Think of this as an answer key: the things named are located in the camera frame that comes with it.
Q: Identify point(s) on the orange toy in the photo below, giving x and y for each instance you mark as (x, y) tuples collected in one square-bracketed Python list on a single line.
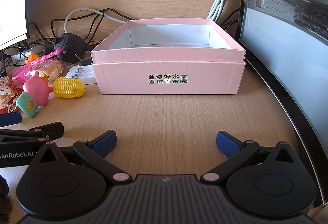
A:
[(32, 58)]

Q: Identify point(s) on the red snack packet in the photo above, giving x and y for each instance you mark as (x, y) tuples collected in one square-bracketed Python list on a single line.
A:
[(9, 101)]

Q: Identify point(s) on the white battery charger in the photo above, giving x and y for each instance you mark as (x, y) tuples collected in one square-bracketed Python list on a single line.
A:
[(84, 74)]

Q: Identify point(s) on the white power strip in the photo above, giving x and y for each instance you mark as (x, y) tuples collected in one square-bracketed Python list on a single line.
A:
[(27, 52)]

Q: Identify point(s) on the yellow toy corn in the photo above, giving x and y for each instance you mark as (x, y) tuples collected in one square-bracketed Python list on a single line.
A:
[(68, 87)]

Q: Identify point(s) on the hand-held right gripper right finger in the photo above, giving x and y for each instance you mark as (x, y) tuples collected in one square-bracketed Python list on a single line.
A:
[(228, 146)]

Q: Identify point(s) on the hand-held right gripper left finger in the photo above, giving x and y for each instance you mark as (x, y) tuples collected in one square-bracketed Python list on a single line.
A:
[(103, 146)]

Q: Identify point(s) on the dark grey plush toy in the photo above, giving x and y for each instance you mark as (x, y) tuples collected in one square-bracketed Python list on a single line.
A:
[(71, 44)]

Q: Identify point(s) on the orange snack packet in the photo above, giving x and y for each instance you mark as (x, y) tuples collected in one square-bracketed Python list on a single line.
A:
[(5, 83)]

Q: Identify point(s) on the teal toy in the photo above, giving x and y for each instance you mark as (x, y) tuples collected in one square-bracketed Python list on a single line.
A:
[(27, 103)]

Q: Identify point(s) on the pink toy basket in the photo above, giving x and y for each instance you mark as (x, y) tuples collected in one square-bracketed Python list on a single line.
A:
[(21, 74)]

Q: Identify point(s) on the bread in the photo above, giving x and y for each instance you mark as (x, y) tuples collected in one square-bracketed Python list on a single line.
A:
[(50, 67)]

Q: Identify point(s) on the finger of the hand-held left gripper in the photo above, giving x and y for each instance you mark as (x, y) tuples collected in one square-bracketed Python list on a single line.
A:
[(10, 119), (52, 128)]

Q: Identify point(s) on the pink toy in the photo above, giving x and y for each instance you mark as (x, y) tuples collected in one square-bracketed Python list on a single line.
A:
[(37, 89)]

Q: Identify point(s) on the pink cardboard box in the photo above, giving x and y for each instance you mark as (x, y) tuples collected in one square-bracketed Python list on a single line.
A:
[(166, 78)]

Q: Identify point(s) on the glass panel computer case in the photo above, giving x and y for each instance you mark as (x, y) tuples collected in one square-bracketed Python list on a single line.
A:
[(287, 42)]

